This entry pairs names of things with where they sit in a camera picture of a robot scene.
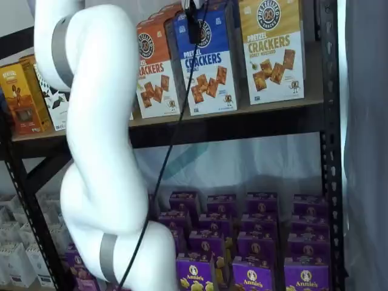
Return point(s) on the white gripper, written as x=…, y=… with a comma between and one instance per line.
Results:
x=194, y=3

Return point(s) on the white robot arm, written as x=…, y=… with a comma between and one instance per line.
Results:
x=97, y=121

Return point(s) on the orange white pretzel crackers box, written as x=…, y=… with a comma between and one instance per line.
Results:
x=151, y=100
x=159, y=15

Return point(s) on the gold white pretzel crackers box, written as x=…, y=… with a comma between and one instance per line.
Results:
x=272, y=60

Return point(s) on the wooden shelf board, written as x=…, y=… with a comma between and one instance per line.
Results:
x=242, y=110

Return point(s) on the white box black diamond pattern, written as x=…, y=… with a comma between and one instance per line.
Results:
x=57, y=104

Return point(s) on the black metal shelf rack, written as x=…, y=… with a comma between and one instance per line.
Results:
x=332, y=121

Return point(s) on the mustard yellow snack box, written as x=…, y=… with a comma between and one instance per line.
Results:
x=34, y=91

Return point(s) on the orange brown snack box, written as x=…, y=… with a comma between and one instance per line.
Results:
x=18, y=100

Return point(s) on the teal tape strip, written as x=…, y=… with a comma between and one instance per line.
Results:
x=188, y=159

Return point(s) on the translucent plastic sheet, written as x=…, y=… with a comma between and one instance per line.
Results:
x=257, y=163

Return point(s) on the grey curtain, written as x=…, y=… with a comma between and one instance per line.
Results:
x=366, y=151

